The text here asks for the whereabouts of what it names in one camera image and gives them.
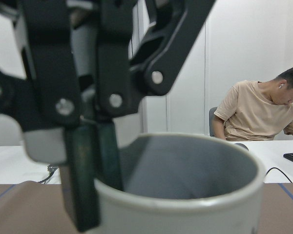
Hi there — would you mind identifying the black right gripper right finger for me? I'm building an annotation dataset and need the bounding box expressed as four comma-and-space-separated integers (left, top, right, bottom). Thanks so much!
95, 0, 214, 190

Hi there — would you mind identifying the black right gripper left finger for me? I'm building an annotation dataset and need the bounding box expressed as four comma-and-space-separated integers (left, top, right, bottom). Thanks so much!
0, 0, 100, 232

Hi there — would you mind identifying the white mug with handle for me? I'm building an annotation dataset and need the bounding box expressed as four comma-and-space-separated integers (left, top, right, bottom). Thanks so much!
95, 133, 265, 234

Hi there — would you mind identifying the black computer mouse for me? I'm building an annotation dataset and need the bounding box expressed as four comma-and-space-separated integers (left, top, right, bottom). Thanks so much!
235, 143, 249, 151

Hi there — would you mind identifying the person in beige shirt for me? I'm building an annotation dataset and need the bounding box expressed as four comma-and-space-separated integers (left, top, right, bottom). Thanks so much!
212, 68, 293, 141

